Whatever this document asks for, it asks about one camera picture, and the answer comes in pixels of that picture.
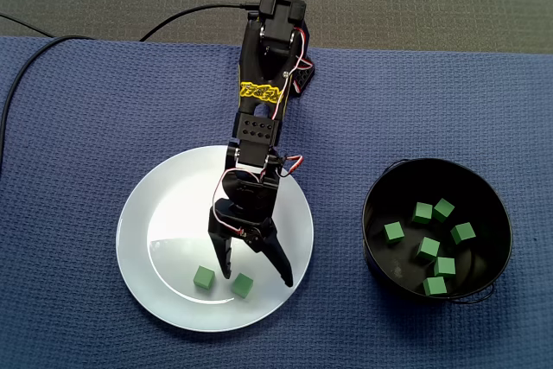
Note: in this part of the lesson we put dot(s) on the black round bowl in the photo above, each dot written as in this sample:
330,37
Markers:
389,187

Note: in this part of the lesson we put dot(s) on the green cube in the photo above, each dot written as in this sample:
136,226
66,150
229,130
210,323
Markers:
428,249
463,233
445,267
204,278
422,213
242,286
393,231
434,286
443,210

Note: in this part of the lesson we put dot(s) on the white round plate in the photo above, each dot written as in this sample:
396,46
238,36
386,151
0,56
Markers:
173,300

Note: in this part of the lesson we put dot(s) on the blue woven mat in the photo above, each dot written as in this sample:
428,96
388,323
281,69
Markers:
65,213

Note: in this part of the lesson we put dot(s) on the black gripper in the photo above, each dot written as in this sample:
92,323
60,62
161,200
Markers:
238,223

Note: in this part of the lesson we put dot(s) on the black robot arm with stickers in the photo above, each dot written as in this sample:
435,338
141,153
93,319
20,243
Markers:
259,71

